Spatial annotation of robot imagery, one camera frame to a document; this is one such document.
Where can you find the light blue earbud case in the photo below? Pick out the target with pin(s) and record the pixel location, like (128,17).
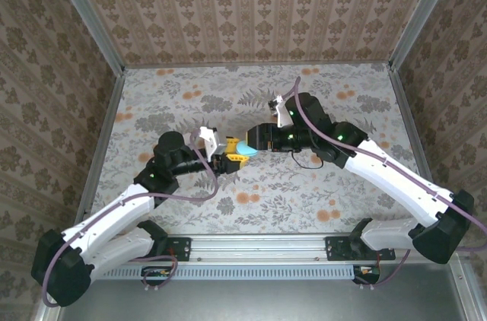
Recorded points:
(245,150)

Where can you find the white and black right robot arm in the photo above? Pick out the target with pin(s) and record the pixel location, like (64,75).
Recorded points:
(395,180)

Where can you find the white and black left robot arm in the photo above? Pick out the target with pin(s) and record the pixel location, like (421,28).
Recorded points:
(110,214)

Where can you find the black base connector board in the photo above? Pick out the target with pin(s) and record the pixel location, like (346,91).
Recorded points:
(367,271)
(160,272)

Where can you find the grey metal sheet panel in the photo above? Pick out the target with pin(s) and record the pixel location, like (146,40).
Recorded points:
(247,302)

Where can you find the aluminium table side rail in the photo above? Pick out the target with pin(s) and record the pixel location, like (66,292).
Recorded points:
(104,134)
(409,119)

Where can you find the aluminium table back rail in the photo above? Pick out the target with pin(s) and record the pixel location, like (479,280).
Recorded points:
(258,65)

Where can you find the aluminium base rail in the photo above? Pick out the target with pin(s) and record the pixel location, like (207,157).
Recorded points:
(258,248)

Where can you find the aluminium frame post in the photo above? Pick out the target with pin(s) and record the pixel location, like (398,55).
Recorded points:
(87,20)
(422,16)

